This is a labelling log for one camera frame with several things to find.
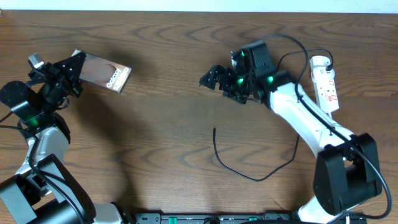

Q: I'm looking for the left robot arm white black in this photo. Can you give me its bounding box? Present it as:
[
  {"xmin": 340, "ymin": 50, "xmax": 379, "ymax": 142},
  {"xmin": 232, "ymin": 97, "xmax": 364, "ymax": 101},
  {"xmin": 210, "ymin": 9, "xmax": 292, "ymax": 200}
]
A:
[{"xmin": 1, "ymin": 50, "xmax": 134, "ymax": 223}]

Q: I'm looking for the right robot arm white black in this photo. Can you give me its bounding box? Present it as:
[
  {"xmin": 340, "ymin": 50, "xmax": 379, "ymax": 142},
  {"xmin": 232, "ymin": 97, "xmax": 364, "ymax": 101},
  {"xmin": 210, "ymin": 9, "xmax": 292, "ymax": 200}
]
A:
[{"xmin": 199, "ymin": 40, "xmax": 388, "ymax": 223}]

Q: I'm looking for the white power strip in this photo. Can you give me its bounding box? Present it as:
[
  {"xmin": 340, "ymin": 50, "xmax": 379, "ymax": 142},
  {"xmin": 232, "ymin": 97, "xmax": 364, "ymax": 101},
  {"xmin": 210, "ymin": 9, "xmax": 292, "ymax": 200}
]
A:
[{"xmin": 310, "ymin": 55, "xmax": 339, "ymax": 116}]

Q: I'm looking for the black charger cable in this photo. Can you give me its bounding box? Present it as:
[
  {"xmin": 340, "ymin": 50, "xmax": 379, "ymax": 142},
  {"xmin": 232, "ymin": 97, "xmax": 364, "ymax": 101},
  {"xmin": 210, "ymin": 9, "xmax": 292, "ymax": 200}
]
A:
[{"xmin": 212, "ymin": 49, "xmax": 335, "ymax": 182}]

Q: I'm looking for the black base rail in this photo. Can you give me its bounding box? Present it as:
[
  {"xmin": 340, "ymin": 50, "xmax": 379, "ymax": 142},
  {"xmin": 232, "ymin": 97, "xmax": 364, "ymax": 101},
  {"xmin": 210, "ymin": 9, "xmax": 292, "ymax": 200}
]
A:
[{"xmin": 132, "ymin": 211, "xmax": 304, "ymax": 224}]

